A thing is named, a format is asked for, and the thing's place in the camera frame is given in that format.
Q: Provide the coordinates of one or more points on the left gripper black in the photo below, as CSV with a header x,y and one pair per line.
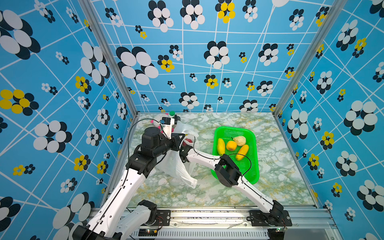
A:
x,y
176,141

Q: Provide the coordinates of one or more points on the white plastic bag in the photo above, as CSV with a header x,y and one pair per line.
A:
x,y
172,164

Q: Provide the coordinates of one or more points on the yellow lemon toy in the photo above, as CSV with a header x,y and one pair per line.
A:
x,y
221,147

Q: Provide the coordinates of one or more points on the orange yellow mango toy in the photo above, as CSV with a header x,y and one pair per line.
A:
x,y
231,146

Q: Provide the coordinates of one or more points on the green plastic basket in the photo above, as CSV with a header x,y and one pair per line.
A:
x,y
249,165

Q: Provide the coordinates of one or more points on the yellow banana toy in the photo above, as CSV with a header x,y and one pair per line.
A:
x,y
242,152

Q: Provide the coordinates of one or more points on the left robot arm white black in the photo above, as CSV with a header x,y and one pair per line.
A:
x,y
108,223

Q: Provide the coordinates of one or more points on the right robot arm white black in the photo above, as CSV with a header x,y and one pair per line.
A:
x,y
230,176

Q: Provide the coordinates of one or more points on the clear shaker jar black lid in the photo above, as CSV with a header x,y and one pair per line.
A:
x,y
177,118

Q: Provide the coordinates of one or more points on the pink white plush toy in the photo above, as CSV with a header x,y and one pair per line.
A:
x,y
155,123

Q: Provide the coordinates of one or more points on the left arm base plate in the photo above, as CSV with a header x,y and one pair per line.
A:
x,y
156,217

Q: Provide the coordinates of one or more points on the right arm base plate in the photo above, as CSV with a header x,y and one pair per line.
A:
x,y
260,219

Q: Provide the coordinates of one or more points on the left aluminium corner post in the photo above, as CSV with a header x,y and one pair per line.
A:
x,y
91,16

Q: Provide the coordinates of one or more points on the aluminium corner post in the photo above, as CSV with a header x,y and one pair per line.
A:
x,y
323,31
91,16

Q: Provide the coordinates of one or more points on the aluminium front rail frame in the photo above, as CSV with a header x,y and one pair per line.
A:
x,y
304,222

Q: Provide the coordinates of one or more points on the right aluminium corner post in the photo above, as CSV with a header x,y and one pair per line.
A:
x,y
323,31

